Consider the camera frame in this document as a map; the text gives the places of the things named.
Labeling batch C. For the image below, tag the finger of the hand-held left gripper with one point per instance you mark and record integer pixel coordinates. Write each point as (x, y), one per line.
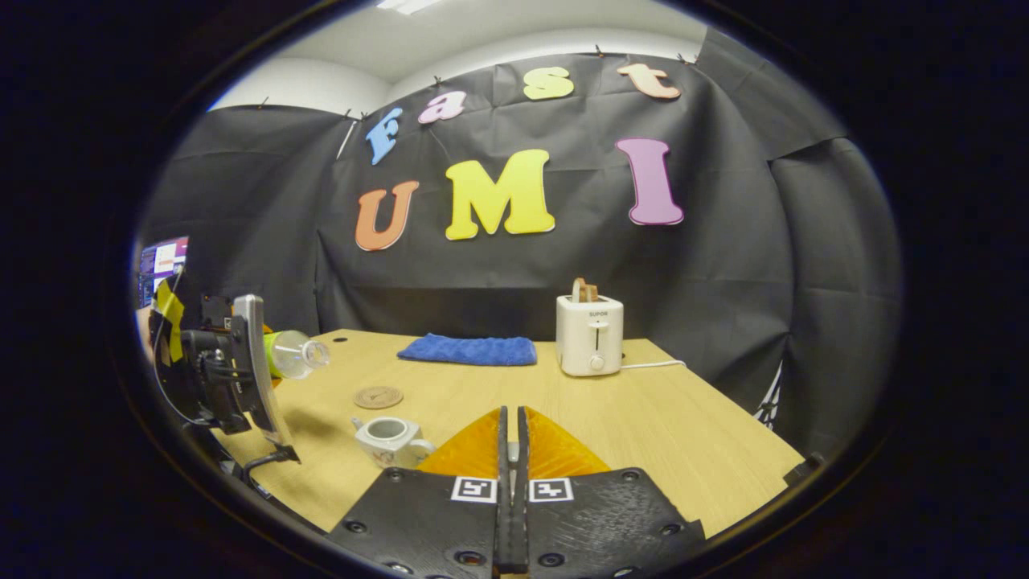
(256, 362)

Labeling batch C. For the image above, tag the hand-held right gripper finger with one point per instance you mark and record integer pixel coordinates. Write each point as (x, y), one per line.
(504, 523)
(521, 523)

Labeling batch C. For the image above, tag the clear water bottle green label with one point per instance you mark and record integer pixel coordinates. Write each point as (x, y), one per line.
(293, 354)

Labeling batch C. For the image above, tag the white teacup lid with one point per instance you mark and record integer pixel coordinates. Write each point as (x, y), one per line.
(513, 454)

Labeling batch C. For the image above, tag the round cork coaster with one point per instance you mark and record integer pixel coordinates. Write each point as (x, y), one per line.
(378, 397)

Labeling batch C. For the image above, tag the white teacup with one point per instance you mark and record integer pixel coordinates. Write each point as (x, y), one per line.
(386, 446)

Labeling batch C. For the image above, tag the computer monitor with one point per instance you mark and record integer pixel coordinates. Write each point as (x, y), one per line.
(163, 265)

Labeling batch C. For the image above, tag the blue towel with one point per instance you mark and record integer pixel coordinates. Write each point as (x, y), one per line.
(470, 351)

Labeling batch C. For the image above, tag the white toaster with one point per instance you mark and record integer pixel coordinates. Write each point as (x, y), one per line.
(587, 338)

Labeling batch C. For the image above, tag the bread slice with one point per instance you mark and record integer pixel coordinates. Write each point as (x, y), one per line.
(585, 289)

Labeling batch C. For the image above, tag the black backdrop cloth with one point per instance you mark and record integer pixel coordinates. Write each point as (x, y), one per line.
(707, 281)

